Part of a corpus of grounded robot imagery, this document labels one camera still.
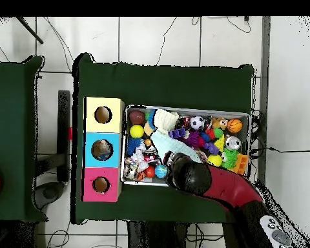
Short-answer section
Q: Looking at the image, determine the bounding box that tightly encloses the small blue spiky ball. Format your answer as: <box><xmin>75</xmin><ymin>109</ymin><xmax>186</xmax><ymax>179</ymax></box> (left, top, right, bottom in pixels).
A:
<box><xmin>126</xmin><ymin>138</ymin><xmax>143</xmax><ymax>156</ymax></box>

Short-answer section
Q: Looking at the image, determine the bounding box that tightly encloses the yellow ball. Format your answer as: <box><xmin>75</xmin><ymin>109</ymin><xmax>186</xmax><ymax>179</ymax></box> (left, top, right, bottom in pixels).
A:
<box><xmin>129</xmin><ymin>124</ymin><xmax>145</xmax><ymax>139</ymax></box>

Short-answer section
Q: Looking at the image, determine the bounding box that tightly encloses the black cable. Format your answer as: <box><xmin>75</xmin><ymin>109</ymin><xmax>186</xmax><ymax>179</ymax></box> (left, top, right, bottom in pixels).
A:
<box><xmin>250</xmin><ymin>146</ymin><xmax>310</xmax><ymax>154</ymax></box>

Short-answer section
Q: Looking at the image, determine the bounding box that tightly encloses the dark green side table cloth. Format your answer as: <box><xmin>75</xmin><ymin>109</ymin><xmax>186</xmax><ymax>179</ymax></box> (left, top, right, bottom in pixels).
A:
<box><xmin>0</xmin><ymin>55</ymin><xmax>48</xmax><ymax>223</ymax></box>

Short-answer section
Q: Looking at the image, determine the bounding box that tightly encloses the brown toy football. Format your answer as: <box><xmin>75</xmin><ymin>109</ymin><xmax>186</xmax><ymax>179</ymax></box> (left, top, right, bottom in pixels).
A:
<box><xmin>129</xmin><ymin>110</ymin><xmax>146</xmax><ymax>125</ymax></box>

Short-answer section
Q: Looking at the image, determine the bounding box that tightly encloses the light blue knitted cloth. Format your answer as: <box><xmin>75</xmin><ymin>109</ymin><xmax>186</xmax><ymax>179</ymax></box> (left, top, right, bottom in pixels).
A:
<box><xmin>150</xmin><ymin>130</ymin><xmax>202</xmax><ymax>163</ymax></box>

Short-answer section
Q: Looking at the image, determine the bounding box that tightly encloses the black tripod leg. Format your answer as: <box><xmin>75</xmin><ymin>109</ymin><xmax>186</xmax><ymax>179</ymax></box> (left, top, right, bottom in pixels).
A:
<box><xmin>15</xmin><ymin>16</ymin><xmax>45</xmax><ymax>45</ymax></box>

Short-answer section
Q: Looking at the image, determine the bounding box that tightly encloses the cream knitted cloth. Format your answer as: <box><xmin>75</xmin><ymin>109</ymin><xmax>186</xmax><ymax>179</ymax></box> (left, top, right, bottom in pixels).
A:
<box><xmin>154</xmin><ymin>108</ymin><xmax>180</xmax><ymax>135</ymax></box>

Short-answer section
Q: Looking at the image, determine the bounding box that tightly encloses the purple plastic block toy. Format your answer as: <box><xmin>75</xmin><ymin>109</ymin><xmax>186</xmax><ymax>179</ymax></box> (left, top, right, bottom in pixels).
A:
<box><xmin>203</xmin><ymin>141</ymin><xmax>220</xmax><ymax>155</ymax></box>

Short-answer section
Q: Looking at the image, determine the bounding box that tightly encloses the black and white soccer ball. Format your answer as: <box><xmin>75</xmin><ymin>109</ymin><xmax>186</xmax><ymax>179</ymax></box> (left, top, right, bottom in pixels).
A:
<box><xmin>190</xmin><ymin>115</ymin><xmax>205</xmax><ymax>130</ymax></box>

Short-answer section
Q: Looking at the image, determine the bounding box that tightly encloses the black panel stand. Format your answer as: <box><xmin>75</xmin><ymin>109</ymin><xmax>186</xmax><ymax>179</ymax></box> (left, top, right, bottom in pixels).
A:
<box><xmin>57</xmin><ymin>89</ymin><xmax>72</xmax><ymax>183</ymax></box>

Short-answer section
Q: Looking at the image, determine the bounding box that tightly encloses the shallow clear mesh bin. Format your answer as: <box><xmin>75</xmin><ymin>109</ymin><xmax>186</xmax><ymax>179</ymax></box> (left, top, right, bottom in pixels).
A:
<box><xmin>120</xmin><ymin>104</ymin><xmax>251</xmax><ymax>192</ymax></box>

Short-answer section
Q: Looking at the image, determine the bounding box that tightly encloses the orange plastic toy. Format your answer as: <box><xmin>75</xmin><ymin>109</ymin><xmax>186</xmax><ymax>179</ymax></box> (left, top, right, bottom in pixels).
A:
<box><xmin>233</xmin><ymin>153</ymin><xmax>249</xmax><ymax>175</ymax></box>

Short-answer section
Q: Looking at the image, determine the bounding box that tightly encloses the orange toy basketball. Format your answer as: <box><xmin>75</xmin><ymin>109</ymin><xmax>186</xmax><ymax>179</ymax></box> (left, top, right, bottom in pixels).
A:
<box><xmin>226</xmin><ymin>118</ymin><xmax>243</xmax><ymax>134</ymax></box>

